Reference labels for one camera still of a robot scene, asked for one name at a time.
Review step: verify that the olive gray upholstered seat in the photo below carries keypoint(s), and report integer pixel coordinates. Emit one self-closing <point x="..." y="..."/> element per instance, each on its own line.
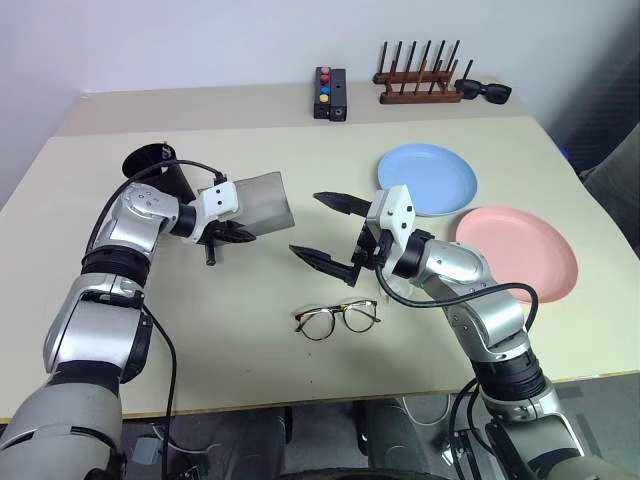
<point x="615" y="200"/>

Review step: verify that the blue plate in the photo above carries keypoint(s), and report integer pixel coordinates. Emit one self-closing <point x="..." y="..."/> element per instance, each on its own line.
<point x="430" y="175"/>

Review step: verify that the black sunglasses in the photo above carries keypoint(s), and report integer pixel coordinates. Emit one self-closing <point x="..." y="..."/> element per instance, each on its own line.
<point x="495" y="92"/>

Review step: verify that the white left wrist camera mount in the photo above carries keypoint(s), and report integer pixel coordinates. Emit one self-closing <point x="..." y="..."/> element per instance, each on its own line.
<point x="220" y="197"/>

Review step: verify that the plain black box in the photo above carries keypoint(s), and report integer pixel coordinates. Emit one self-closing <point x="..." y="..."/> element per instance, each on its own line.
<point x="339" y="87"/>

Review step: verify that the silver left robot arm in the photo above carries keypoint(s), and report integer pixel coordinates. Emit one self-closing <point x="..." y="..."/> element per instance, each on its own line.
<point x="95" y="320"/>

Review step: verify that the black textured panel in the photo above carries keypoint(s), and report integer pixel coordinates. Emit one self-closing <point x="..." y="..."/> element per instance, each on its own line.
<point x="610" y="100"/>

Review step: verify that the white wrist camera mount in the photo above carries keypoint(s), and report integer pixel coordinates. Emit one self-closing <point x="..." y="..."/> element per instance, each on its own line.
<point x="395" y="210"/>
<point x="220" y="197"/>

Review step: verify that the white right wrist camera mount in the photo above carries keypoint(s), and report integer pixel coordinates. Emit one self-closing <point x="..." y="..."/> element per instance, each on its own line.
<point x="395" y="210"/>

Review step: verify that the gray glasses case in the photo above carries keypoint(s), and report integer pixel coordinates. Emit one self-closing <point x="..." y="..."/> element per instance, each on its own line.
<point x="265" y="205"/>

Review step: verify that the gray power adapter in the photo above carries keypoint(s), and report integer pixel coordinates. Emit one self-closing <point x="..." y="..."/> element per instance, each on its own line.
<point x="147" y="449"/>

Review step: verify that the tortoiseshell round eyeglasses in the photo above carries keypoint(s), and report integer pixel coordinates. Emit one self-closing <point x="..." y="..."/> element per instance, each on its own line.
<point x="345" y="312"/>

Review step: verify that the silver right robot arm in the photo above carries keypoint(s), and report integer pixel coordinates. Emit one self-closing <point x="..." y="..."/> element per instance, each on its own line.
<point x="490" y="320"/>

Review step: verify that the pink plate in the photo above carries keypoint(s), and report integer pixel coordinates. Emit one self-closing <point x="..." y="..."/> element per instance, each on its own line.
<point x="520" y="250"/>

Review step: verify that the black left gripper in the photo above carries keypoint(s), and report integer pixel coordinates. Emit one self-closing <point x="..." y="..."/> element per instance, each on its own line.
<point x="211" y="250"/>

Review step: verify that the wooden rack with black pegs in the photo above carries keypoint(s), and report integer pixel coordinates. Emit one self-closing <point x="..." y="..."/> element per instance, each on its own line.
<point x="415" y="95"/>

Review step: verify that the black box with coloured buttons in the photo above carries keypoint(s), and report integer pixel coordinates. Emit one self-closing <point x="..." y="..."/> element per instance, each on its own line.
<point x="321" y="109"/>

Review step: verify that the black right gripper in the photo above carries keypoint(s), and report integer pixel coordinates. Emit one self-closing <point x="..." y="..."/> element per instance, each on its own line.
<point x="367" y="250"/>

